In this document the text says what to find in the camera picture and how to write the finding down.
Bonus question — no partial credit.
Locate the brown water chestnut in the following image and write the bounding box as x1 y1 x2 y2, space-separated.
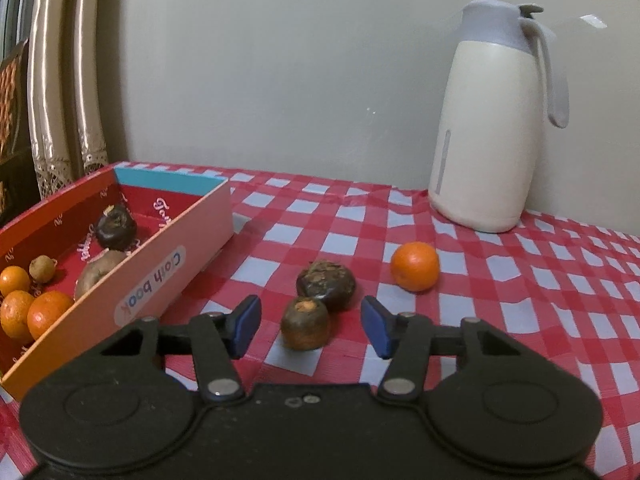
280 297 331 351

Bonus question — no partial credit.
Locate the beige curtain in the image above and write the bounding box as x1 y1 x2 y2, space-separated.
1 0 108 197

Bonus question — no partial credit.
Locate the small tangerine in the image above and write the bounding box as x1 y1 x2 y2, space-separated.
0 266 32 297

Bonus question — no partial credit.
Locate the small tan longan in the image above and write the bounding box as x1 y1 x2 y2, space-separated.
28 255 58 284

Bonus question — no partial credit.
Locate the brown kiwi fruit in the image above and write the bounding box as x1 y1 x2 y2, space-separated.
74 249 128 300

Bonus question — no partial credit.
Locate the red checkered tablecloth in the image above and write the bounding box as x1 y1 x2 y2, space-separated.
0 160 640 480

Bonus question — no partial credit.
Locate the wooden bench with woven back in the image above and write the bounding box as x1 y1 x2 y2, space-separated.
1 40 40 226

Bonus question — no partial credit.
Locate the dark water chestnut with stem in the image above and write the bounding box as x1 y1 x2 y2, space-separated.
96 204 138 252

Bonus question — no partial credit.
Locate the dark wrinkled passion fruit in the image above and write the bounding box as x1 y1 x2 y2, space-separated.
295 259 357 312

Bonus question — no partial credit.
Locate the red orange cardboard box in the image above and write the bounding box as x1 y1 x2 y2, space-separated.
1 162 233 401

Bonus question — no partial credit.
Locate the cream and grey thermos jug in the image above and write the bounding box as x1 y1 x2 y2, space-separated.
428 0 570 233

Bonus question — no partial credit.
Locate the large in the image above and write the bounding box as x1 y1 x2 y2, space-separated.
27 290 74 340

